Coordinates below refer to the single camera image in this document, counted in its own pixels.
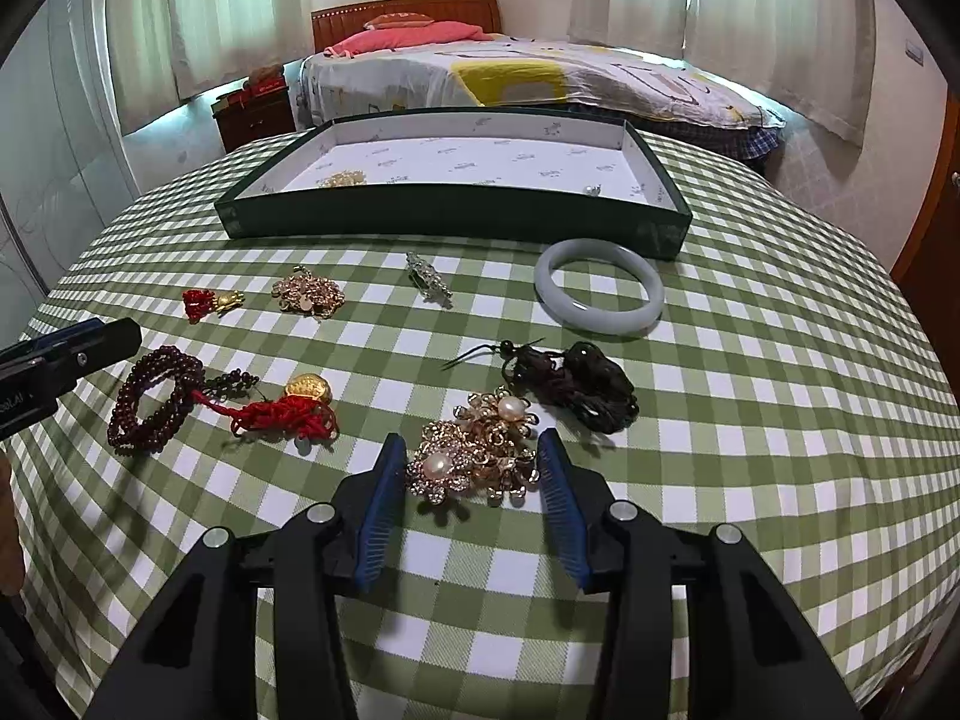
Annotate wooden door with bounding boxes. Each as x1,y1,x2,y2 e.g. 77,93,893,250
889,90,960,331

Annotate glass wardrobe door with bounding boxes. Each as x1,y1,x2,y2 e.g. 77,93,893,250
0,0,145,305

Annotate gold coin chain bunch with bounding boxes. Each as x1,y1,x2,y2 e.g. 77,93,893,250
270,266,347,322

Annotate white curtain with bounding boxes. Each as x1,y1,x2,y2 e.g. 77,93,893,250
105,0,316,133
568,0,875,148

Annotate dark red bead bracelet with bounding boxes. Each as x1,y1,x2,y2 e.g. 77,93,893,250
107,346,207,456

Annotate red boxes on nightstand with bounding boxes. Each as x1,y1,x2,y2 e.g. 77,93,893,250
214,64,290,110

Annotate wooden nightstand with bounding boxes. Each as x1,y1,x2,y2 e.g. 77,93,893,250
212,86,295,155

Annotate silver rhinestone brooch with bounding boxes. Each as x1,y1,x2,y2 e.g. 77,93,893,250
405,251,455,310

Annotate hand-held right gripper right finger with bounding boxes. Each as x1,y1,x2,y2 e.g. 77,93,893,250
535,427,865,720

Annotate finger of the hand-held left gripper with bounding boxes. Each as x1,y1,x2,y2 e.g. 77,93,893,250
36,318,143,392
0,318,107,370

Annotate dark green tray box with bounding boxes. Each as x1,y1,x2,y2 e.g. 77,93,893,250
214,111,692,262

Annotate wooden bed headboard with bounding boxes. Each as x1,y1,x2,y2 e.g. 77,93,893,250
311,0,500,57

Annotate pink blanket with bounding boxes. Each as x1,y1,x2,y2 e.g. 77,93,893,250
324,21,492,58

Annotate dark brown cord necklace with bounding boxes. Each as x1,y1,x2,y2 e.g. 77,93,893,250
441,337,641,434

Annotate gold flower pearl brooch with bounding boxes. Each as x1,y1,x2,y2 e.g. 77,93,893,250
405,386,542,509

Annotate red knot gold ingot charm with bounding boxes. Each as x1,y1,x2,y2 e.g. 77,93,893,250
196,371,340,442

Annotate pale jade bangle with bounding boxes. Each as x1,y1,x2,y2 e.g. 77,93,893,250
534,238,665,337

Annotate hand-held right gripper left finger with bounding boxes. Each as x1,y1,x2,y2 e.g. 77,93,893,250
79,433,410,720

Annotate person's left hand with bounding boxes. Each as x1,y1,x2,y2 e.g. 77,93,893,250
0,456,28,596

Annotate bed with patterned cover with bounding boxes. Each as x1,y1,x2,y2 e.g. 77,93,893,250
295,36,785,133

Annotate small red tassel gold charm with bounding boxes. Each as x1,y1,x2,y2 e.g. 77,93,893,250
182,288,247,323

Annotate blue plaid bed sheet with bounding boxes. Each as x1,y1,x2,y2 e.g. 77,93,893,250
660,120,785,163

